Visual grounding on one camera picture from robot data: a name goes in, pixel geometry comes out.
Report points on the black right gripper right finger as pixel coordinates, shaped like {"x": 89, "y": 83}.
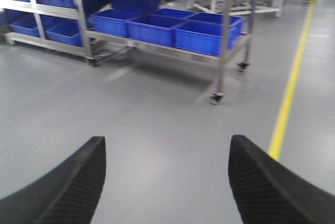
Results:
{"x": 267, "y": 192}

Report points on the metal storage shelf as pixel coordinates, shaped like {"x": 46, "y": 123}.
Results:
{"x": 38, "y": 10}

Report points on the steel wheeled shelf cart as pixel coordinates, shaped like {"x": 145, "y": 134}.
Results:
{"x": 162, "y": 33}

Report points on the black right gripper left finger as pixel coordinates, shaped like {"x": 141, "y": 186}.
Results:
{"x": 69, "y": 193}

